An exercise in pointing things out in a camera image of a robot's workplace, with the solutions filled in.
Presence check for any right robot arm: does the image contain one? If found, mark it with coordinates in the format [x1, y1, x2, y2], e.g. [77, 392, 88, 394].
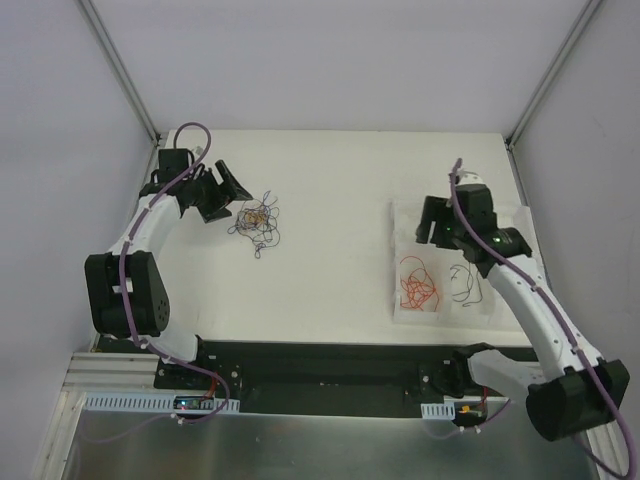
[416, 183, 630, 441]

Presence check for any white compartment tray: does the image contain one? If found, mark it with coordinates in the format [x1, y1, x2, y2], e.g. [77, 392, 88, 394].
[391, 200, 520, 332]

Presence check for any aluminium frame post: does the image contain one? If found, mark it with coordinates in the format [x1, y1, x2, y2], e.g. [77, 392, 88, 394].
[505, 0, 606, 151]
[75, 0, 161, 146]

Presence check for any left aluminium frame post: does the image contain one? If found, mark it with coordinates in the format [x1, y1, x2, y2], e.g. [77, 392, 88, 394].
[75, 0, 161, 146]

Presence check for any orange cable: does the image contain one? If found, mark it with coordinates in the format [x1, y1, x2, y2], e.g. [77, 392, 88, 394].
[397, 255, 445, 312]

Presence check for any right aluminium frame post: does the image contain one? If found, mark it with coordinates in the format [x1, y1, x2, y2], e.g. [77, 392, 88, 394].
[505, 0, 606, 151]

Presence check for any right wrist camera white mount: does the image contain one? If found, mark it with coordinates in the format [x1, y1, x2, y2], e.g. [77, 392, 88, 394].
[456, 169, 485, 186]

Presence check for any right white cable duct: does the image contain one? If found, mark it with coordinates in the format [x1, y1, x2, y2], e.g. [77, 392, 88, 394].
[420, 401, 456, 421]

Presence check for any coloured cable bundle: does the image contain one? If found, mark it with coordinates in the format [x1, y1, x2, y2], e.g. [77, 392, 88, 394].
[227, 188, 281, 260]

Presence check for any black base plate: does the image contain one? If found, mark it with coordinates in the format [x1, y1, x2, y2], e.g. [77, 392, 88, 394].
[153, 341, 496, 418]

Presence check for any left white cable duct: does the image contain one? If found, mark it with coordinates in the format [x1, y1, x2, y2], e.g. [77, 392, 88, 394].
[85, 392, 240, 415]

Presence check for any white cable duct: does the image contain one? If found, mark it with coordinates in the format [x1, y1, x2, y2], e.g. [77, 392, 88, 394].
[85, 392, 240, 415]
[420, 401, 456, 421]

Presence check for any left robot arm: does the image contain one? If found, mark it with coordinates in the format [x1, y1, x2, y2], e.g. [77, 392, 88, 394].
[84, 148, 252, 389]

